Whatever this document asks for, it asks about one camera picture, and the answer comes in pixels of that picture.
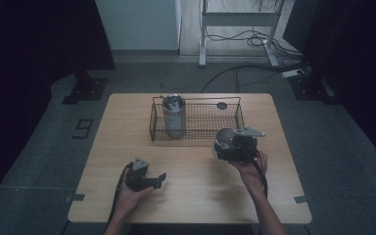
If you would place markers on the white power strip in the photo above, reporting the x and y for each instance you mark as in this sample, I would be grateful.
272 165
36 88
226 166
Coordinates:
293 73

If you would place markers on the white cabinet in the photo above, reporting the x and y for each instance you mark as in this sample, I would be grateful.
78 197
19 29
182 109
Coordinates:
138 24

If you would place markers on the dark curtain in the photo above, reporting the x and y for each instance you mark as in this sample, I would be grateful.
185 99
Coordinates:
29 49
355 49

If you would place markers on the black round disc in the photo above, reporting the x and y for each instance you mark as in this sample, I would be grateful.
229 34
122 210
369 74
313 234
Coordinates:
222 105

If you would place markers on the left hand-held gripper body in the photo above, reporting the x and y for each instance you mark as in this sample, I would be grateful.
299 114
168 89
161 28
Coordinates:
136 178

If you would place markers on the tall steel tumbler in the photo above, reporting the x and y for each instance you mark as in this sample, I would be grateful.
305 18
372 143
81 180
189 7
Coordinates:
174 117

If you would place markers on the person's left hand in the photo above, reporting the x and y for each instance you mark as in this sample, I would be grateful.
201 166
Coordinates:
130 200

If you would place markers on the white metal desk frame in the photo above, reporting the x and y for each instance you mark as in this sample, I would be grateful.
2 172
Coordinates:
238 19

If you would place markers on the black stand base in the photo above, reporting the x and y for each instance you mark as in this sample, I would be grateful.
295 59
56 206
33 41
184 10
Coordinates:
310 88
86 89

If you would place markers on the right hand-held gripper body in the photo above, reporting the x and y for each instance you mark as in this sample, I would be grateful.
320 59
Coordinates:
241 147

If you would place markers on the person's right hand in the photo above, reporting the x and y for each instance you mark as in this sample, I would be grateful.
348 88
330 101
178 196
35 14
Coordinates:
249 174

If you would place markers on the grey tape mark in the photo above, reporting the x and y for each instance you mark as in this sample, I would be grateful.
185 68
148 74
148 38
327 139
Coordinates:
77 197

